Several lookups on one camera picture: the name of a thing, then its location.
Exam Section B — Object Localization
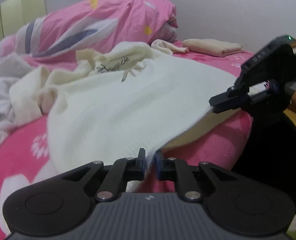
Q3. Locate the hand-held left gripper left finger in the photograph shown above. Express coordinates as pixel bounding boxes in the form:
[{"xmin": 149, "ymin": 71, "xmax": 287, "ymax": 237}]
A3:
[{"xmin": 60, "ymin": 148, "xmax": 147, "ymax": 203}]

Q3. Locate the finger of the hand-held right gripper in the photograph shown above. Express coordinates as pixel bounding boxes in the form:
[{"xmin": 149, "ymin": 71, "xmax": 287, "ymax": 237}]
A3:
[
  {"xmin": 212, "ymin": 97, "xmax": 272, "ymax": 114},
  {"xmin": 209, "ymin": 86, "xmax": 252, "ymax": 108}
]

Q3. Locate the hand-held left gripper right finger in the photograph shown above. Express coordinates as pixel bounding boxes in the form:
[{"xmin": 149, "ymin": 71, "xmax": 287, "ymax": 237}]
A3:
[{"xmin": 154, "ymin": 149, "xmax": 238, "ymax": 202}]

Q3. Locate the cream knit sweater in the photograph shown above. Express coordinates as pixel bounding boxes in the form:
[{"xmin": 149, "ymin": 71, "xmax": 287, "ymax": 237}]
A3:
[{"xmin": 9, "ymin": 39, "xmax": 262, "ymax": 180}]

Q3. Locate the pink floral blanket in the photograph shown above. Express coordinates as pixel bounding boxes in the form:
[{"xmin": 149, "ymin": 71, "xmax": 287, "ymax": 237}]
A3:
[{"xmin": 0, "ymin": 40, "xmax": 256, "ymax": 230}]

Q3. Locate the folded beige cloth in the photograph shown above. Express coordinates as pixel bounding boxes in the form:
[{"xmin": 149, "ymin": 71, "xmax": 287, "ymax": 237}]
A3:
[{"xmin": 182, "ymin": 38, "xmax": 244, "ymax": 58}]

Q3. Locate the grey patterned bundle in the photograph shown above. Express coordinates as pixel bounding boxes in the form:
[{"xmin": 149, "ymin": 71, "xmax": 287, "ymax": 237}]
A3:
[{"xmin": 160, "ymin": 21, "xmax": 179, "ymax": 43}]

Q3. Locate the pink patterned quilt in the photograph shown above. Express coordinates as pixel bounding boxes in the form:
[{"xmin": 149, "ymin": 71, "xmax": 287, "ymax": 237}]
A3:
[{"xmin": 0, "ymin": 0, "xmax": 178, "ymax": 60}]

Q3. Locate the white shirt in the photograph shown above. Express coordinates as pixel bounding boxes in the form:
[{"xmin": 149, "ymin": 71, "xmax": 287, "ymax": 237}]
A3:
[{"xmin": 0, "ymin": 55, "xmax": 42, "ymax": 150}]

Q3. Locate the pale yellow wardrobe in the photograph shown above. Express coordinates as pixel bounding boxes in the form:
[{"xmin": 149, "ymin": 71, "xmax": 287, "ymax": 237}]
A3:
[{"xmin": 0, "ymin": 0, "xmax": 47, "ymax": 50}]

